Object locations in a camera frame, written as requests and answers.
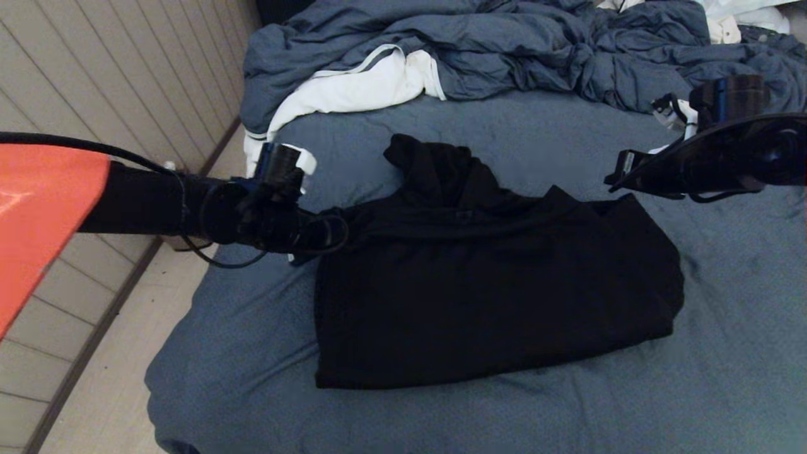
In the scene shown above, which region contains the black zip hoodie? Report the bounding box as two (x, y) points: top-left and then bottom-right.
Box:
(290, 134), (686, 390)

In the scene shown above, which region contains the cream crumpled garment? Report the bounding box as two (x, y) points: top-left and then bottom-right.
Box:
(599, 0), (743, 46)

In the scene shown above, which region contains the white pillow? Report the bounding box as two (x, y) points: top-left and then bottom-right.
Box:
(687, 0), (807, 35)

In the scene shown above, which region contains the dark headboard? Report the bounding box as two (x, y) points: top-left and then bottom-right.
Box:
(255, 0), (322, 27)

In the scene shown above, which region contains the crumpled blue duvet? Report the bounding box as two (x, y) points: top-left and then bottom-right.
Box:
(241, 0), (807, 117)

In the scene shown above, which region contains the blue bed sheet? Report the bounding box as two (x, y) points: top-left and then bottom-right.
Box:
(145, 91), (807, 454)

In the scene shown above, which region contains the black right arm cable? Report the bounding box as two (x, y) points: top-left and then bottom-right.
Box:
(608, 112), (807, 204)

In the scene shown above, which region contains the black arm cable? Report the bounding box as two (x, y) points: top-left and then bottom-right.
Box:
(0, 131), (265, 271)
(608, 112), (807, 204)

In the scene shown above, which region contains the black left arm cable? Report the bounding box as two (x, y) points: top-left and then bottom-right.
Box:
(0, 131), (265, 271)

